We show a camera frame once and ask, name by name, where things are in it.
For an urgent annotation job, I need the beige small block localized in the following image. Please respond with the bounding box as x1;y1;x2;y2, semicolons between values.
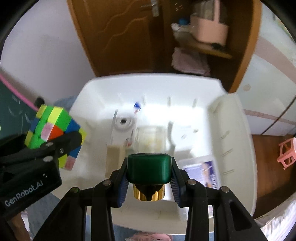
105;145;126;178

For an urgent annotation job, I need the clear plastic card box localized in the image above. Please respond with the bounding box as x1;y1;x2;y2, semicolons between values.
177;155;221;189

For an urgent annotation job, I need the colourful rubiks cube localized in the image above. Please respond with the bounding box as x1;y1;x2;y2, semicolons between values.
25;104;87;171

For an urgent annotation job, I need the green gold perfume bottle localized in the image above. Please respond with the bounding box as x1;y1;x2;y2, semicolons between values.
126;153;172;202

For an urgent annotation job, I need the clear plastic cup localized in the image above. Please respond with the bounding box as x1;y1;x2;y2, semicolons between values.
134;126;168;154

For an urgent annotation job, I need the white digital camera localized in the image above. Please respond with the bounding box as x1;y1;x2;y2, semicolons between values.
108;109;137;148

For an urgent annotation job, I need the pink correction tape dispenser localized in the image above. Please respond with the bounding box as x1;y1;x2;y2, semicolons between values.
125;232;172;241

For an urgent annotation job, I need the person left hand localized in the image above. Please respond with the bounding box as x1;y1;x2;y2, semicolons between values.
8;213;31;241

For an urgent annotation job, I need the blue fuzzy table cloth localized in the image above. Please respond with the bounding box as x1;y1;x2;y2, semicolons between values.
21;96;209;241

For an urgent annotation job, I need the white plastic storage bin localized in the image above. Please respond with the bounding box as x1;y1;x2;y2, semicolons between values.
54;72;258;235

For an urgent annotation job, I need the white dotted bedding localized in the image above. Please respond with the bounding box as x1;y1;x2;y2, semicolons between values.
255;195;295;240

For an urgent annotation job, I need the pink plastic stool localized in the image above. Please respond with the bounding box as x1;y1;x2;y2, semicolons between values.
277;137;295;170

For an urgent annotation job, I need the folded pink cloth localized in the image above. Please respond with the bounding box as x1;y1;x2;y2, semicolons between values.
171;47;211;77

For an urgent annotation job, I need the wooden corner shelf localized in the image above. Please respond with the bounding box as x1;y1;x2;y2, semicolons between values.
158;1;262;93

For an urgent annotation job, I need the brown wooden door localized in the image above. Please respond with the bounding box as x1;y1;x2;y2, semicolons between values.
67;1;164;77

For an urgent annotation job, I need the green chalkboard pink frame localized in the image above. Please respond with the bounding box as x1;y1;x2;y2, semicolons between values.
1;72;38;138

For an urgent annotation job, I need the pink basket with handle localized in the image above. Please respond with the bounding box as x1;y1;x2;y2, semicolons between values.
190;1;229;46

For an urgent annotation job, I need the metal door handle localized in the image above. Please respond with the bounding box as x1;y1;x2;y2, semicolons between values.
140;0;159;17

